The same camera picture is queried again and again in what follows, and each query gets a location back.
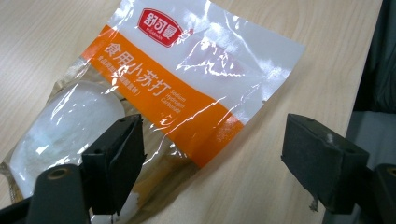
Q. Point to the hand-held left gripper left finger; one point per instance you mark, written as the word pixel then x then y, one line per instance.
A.
pixel 113 165

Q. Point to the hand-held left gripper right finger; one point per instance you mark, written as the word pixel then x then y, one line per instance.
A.
pixel 320 161

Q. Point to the white and orange powder bag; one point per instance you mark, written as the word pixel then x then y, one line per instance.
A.
pixel 186 81

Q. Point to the dark curtain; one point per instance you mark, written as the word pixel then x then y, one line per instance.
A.
pixel 378 59

